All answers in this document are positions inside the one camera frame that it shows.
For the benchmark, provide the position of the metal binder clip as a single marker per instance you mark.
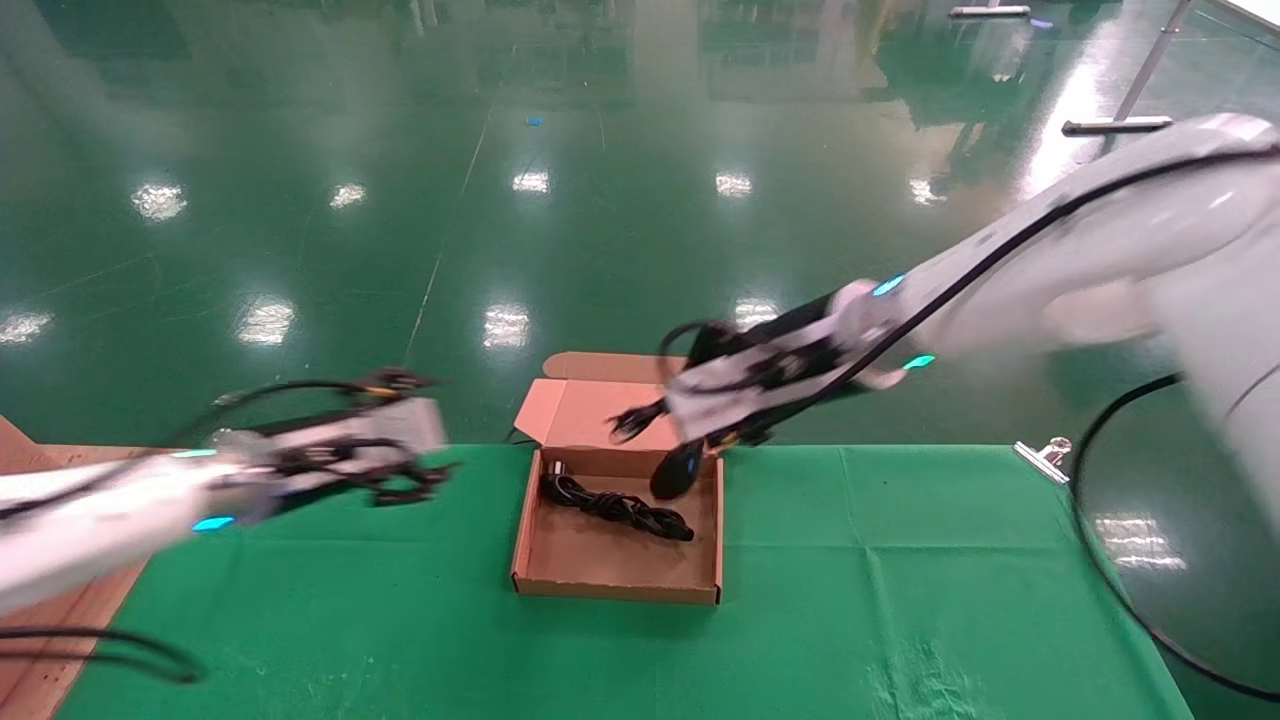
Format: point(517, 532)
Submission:
point(1045, 460)

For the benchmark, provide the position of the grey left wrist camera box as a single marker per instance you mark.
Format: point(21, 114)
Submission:
point(400, 425)

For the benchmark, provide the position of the flat open cardboard mailer box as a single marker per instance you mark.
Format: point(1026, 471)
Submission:
point(610, 570)

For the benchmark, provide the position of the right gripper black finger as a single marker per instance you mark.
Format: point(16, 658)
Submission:
point(735, 437)

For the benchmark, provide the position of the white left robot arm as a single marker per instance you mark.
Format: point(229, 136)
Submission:
point(100, 520)

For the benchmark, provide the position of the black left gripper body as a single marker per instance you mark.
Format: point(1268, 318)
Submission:
point(330, 470)

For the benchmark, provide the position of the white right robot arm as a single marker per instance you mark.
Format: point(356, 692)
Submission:
point(1100, 240)

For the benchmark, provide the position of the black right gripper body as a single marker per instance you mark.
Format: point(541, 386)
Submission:
point(770, 330)

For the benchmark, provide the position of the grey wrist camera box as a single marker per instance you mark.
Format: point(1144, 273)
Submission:
point(700, 395)
point(400, 425)

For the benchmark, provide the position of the metal stand leg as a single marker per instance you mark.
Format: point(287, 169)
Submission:
point(990, 11)
point(1115, 126)

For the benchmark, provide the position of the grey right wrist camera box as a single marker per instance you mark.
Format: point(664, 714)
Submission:
point(700, 395)

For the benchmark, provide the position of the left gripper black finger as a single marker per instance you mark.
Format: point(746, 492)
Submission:
point(420, 470)
point(410, 493)

